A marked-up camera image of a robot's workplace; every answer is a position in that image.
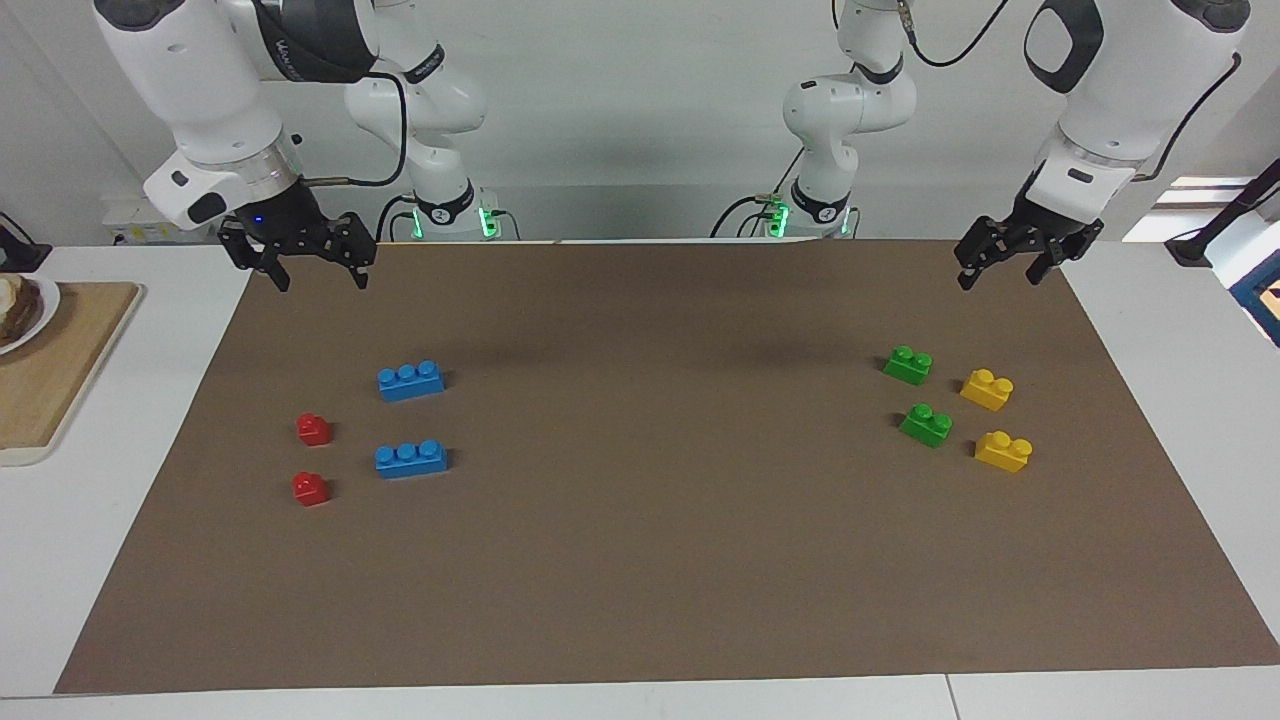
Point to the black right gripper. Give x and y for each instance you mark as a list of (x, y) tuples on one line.
[(295, 228)]

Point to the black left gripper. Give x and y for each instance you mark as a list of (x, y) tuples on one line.
[(1045, 225)]

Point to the green two-stud block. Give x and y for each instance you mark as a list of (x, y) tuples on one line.
[(926, 428), (908, 368)]

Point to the blue three-stud block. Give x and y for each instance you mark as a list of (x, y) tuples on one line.
[(410, 460), (410, 383)]

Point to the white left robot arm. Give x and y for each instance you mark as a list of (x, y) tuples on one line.
[(1130, 80)]

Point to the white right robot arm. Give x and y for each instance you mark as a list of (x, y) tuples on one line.
[(190, 80)]

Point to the yellow two-stud block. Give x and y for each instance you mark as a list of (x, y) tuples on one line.
[(1003, 453), (986, 392)]

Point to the red one-stud block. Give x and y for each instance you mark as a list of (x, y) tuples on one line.
[(310, 490), (314, 431)]

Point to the white cardboard box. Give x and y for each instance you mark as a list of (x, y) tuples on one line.
[(130, 225)]

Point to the blue framed box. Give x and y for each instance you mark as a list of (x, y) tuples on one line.
[(1262, 290)]

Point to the wooden cutting board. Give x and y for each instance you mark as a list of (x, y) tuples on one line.
[(70, 370)]

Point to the white plate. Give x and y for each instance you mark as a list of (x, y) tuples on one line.
[(45, 305)]

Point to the black clamp base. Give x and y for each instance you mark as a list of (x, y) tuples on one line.
[(20, 255)]

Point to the brown food on plate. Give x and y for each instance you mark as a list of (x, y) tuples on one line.
[(18, 310)]

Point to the brown table mat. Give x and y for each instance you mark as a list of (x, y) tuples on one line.
[(640, 560)]

